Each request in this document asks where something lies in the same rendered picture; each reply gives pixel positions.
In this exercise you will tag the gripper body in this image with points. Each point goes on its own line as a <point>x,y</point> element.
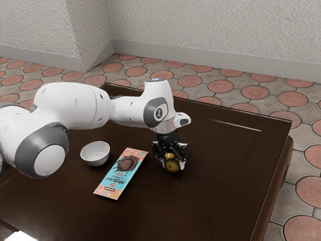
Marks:
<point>167,140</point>

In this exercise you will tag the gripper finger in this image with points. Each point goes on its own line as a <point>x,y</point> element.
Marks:
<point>157,153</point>
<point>182,158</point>

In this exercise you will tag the green pear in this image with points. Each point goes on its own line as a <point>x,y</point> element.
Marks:
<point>172,164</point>

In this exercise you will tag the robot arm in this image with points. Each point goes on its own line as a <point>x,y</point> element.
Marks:
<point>75,108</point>

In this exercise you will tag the chocolate bar in pastel wrapper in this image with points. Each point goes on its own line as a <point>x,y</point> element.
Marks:
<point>120,173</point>

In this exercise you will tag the white bowl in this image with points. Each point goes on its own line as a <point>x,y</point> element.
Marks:
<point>95,152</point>

